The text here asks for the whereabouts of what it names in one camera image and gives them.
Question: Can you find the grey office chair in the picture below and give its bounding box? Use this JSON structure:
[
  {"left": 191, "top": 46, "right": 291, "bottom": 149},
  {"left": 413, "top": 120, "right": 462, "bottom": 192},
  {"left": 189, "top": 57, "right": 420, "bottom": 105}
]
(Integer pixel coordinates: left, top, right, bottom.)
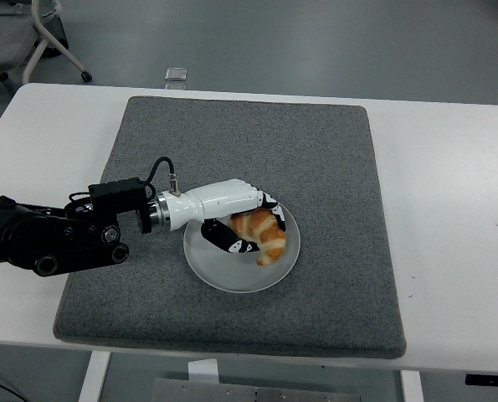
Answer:
[{"left": 0, "top": 0, "right": 94, "bottom": 92}]

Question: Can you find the grey metal plate with screws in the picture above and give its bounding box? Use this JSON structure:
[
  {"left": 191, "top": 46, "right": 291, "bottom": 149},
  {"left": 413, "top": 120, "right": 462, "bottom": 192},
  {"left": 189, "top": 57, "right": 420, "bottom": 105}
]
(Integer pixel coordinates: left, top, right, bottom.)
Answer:
[{"left": 151, "top": 378, "right": 362, "bottom": 402}]

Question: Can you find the golden croissant bread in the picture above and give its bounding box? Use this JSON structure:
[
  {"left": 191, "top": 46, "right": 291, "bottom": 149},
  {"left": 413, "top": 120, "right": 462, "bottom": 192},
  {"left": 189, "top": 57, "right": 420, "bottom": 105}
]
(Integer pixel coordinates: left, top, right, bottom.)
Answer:
[{"left": 229, "top": 208, "right": 288, "bottom": 267}]

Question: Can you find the pale grey round plate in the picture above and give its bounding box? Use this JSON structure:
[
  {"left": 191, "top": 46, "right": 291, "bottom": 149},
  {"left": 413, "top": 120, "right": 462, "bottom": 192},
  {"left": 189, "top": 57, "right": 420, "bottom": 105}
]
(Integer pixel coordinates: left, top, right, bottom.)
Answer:
[{"left": 183, "top": 190, "right": 302, "bottom": 294}]

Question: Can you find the white table leg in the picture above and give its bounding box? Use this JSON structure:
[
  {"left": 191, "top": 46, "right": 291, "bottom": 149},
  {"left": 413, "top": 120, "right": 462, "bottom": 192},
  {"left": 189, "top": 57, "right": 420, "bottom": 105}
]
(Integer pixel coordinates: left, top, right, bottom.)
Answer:
[
  {"left": 77, "top": 350, "right": 112, "bottom": 402},
  {"left": 400, "top": 370, "right": 424, "bottom": 402}
]

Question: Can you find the grey felt mat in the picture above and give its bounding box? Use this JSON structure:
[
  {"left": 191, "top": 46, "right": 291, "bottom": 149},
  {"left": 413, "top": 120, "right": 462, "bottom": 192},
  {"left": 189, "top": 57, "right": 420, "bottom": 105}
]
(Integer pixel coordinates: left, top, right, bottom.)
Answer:
[{"left": 53, "top": 95, "right": 408, "bottom": 360}]

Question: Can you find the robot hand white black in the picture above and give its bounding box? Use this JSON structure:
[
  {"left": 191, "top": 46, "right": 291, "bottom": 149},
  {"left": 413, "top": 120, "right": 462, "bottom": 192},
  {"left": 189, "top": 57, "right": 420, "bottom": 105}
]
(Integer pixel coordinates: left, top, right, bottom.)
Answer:
[{"left": 166, "top": 178, "right": 288, "bottom": 255}]

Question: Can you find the black table control panel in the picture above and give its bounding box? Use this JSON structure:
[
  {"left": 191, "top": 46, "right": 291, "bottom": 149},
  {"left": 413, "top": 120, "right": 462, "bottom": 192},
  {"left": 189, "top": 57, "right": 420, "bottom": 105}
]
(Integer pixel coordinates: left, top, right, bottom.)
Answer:
[{"left": 465, "top": 374, "right": 498, "bottom": 387}]

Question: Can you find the white bracket under table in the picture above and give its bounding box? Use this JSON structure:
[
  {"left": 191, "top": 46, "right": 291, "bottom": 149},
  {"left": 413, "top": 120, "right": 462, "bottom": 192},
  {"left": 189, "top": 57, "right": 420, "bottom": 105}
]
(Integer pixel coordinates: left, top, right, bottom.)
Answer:
[{"left": 187, "top": 358, "right": 221, "bottom": 384}]

